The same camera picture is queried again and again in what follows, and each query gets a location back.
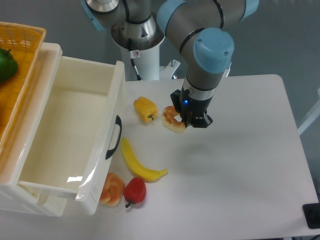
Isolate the yellow bell pepper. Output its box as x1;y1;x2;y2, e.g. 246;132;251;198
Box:
133;96;158;123

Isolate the orange twisted bread roll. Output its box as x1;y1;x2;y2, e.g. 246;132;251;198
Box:
99;172;125;207

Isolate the black drawer handle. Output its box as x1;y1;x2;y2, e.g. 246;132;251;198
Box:
105;115;123;160

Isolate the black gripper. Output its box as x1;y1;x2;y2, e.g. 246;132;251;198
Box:
170;88;213;128

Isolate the red bell pepper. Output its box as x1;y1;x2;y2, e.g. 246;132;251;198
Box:
123;177;147;208

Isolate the white frame at right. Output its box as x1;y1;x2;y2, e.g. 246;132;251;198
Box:
297;88;320;135

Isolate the orange plastic basket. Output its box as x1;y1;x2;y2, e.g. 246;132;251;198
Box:
0;21;47;150

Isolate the white drawer cabinet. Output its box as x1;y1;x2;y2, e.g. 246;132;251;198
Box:
0;42;66;217

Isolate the open upper white drawer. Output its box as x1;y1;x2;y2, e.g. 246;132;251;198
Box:
19;56;126;215

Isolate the green bell pepper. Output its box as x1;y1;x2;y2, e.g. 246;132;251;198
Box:
0;48;18;83

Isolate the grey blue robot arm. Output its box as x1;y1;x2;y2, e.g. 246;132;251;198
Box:
81;0;259;132

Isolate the yellow banana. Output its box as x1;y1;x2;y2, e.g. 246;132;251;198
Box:
120;137;168;183

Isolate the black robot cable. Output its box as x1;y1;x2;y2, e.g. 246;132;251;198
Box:
127;38;144;82

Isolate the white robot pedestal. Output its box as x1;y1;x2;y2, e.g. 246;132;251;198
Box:
111;16;181;81

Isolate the black device at table edge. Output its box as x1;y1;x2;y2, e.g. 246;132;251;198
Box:
302;203;320;229

